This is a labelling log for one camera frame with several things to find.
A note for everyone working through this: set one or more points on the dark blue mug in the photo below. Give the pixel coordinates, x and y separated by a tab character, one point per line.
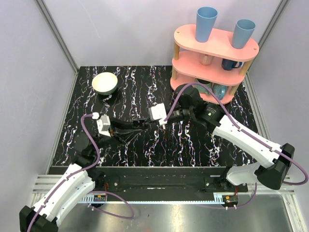
229	65

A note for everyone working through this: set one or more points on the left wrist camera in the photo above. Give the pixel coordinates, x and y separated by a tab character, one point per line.
103	123

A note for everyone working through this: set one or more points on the tall blue cup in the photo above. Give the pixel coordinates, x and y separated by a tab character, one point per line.
206	17
243	30

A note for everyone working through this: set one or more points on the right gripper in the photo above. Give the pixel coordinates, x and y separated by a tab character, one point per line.
149	121

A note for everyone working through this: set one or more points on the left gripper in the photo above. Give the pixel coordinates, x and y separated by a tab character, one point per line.
116	132

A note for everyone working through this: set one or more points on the aluminium rail frame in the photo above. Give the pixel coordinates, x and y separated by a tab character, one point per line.
226	199

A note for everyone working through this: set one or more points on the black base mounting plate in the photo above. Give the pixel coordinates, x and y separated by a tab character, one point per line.
143	183

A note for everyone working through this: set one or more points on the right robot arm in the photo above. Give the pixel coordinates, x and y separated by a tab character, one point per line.
272	159

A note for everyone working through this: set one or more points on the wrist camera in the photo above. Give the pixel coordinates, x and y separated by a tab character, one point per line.
158	113
103	123

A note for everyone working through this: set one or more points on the light blue mug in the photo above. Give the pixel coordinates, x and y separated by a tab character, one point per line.
219	90

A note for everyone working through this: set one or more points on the pink three-tier shelf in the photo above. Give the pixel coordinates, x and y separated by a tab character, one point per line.
186	67

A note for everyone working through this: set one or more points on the green glazed mug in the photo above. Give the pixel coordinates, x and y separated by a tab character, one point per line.
201	89

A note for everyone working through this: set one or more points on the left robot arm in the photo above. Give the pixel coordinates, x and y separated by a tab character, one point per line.
82	175

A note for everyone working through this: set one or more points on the pink mug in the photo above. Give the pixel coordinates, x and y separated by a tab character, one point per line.
205	59

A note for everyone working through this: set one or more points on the tall blue cup left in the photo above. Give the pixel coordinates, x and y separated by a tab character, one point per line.
206	17

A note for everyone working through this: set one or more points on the white ceramic bowl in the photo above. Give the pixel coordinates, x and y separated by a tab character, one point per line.
105	83

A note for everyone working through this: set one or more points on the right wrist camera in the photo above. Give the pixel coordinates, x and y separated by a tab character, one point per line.
158	113

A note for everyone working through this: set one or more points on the tall blue cup right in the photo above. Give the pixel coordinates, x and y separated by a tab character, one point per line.
243	30

